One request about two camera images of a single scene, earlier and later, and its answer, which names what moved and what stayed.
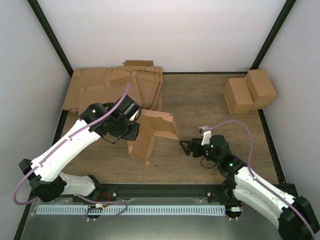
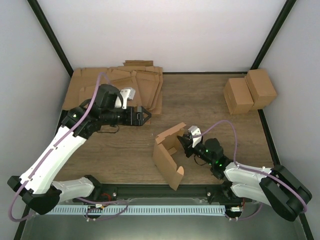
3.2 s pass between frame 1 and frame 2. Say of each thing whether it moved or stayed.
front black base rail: stayed
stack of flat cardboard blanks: stayed
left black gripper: moved
